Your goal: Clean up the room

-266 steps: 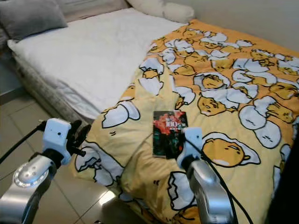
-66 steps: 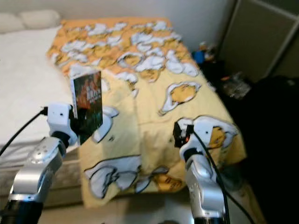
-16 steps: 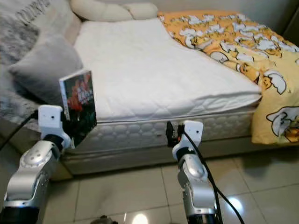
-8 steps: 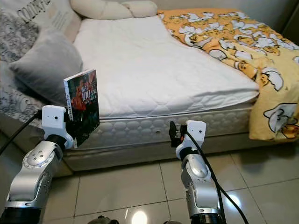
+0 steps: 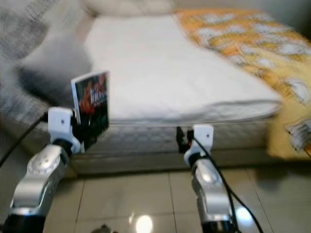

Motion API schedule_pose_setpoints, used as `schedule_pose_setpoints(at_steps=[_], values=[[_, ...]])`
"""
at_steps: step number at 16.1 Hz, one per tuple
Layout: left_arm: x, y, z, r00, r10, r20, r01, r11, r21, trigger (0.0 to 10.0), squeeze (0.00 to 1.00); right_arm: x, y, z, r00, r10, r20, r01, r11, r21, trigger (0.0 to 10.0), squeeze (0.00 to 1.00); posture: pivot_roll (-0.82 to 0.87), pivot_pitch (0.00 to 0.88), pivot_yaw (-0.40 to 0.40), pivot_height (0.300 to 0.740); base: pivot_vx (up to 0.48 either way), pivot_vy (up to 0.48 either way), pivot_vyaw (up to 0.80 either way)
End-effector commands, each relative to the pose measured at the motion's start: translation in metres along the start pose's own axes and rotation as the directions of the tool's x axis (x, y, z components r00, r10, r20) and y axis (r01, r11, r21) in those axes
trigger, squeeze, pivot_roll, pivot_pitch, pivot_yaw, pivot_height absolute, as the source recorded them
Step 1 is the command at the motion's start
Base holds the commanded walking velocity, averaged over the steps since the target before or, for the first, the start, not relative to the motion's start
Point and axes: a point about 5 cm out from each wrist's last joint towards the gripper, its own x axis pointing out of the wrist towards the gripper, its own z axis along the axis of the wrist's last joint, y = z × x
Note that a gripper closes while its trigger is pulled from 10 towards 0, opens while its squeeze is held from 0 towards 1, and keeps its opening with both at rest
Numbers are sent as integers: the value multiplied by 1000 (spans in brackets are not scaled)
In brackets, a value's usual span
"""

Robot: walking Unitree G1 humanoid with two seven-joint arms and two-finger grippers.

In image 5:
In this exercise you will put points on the dark red-cover book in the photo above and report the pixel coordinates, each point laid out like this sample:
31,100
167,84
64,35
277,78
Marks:
90,97

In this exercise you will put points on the grey pillow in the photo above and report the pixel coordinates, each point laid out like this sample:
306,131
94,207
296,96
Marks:
53,73

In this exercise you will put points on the orange cartoon-print blanket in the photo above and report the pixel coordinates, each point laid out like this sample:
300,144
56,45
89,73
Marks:
248,39

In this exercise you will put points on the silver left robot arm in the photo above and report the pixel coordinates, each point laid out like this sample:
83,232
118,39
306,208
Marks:
39,184

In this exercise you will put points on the grey bed base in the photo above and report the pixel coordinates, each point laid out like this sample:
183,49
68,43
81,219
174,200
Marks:
175,164

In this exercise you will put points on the grey quilted mattress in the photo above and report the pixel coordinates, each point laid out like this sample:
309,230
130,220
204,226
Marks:
150,138

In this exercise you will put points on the dark robot foot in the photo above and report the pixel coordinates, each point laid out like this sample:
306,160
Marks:
104,229

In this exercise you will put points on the grey ornament-patterned blanket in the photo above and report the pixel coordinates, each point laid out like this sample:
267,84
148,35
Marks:
19,58

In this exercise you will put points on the beige long bolster pillow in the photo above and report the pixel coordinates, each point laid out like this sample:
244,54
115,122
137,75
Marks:
126,7

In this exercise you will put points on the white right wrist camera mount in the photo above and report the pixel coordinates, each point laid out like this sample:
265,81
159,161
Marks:
204,136

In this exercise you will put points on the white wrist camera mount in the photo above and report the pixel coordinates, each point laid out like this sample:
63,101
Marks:
60,121
204,136

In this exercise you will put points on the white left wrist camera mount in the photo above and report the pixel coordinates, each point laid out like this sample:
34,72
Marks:
60,121

